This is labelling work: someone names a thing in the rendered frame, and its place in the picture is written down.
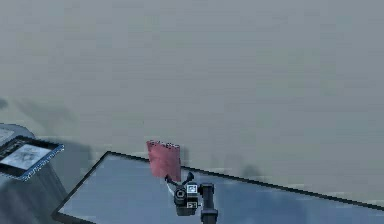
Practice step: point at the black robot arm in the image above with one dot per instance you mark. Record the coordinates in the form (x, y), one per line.
(208, 200)

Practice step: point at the red notepad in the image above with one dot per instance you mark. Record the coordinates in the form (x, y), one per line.
(164, 160)

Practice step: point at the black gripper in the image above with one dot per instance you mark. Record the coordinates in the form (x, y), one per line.
(180, 195)

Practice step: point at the blue black-edged table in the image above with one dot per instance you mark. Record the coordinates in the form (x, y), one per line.
(233, 203)

